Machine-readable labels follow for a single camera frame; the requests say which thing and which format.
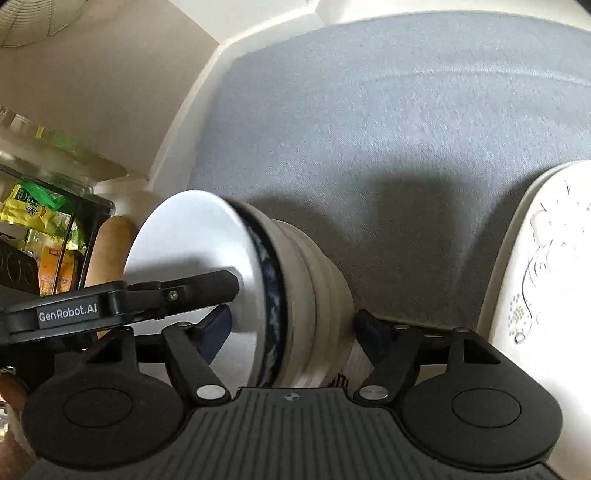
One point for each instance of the black framed glass cabinet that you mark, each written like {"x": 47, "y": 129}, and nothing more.
{"x": 92, "y": 217}

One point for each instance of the white floral plate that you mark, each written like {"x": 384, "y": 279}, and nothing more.
{"x": 545, "y": 277}

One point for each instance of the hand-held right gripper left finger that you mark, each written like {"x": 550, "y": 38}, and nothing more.
{"x": 218, "y": 331}

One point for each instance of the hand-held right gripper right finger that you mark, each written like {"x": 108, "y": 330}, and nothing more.
{"x": 370, "y": 333}

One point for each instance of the white ceramic bowl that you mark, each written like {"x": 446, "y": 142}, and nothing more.
{"x": 344, "y": 300}
{"x": 323, "y": 286}
{"x": 300, "y": 277}

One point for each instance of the white bowl with blue pattern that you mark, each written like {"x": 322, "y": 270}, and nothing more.
{"x": 194, "y": 230}

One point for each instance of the glass shelf top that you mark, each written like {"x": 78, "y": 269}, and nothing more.
{"x": 55, "y": 152}

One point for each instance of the person's left hand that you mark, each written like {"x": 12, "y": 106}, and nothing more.
{"x": 11, "y": 392}

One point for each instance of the brown rounded wooden object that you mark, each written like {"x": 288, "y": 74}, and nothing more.
{"x": 111, "y": 254}

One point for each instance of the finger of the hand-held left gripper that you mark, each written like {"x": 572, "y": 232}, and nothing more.
{"x": 198, "y": 288}

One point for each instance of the orange snack packet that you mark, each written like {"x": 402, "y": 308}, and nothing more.
{"x": 55, "y": 272}

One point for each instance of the grey mat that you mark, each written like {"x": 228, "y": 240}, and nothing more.
{"x": 392, "y": 138}

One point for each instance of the yellow snack packet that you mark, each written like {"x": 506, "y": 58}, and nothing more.
{"x": 30, "y": 205}

